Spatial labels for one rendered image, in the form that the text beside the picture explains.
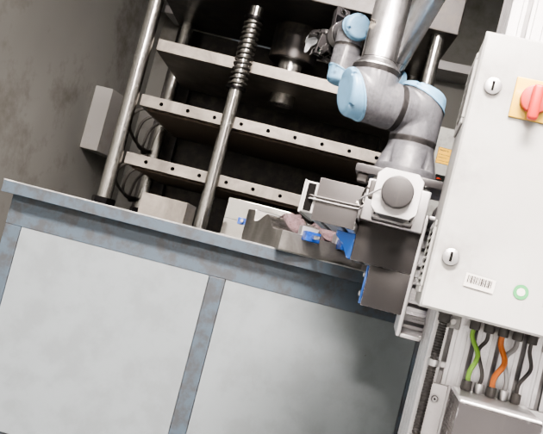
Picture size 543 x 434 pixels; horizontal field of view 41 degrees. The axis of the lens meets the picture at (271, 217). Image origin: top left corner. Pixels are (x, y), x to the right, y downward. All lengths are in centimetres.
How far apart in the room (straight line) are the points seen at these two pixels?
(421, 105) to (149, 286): 97
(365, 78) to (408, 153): 20
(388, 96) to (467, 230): 61
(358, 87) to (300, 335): 81
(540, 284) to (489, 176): 19
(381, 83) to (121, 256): 95
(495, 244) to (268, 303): 107
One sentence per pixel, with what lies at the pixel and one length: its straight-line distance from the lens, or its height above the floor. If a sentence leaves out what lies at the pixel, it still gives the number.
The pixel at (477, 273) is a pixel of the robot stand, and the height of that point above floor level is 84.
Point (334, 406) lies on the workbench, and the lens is 221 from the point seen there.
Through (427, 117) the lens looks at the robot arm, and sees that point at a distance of 179.
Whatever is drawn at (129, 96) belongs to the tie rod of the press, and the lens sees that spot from 307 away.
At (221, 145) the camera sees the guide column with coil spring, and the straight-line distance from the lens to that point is 300.
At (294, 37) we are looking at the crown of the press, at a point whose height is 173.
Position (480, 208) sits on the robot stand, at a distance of 123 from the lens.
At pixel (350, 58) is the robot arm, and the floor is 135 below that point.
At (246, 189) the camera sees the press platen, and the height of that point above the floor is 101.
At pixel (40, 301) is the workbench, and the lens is 230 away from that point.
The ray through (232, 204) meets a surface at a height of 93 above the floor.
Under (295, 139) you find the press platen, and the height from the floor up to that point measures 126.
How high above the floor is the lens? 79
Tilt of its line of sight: 3 degrees up
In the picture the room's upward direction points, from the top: 14 degrees clockwise
